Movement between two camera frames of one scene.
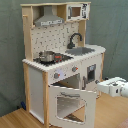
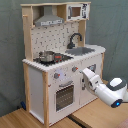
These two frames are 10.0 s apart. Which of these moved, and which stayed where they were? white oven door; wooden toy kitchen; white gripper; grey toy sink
Moved: white oven door; white gripper
Stayed: wooden toy kitchen; grey toy sink
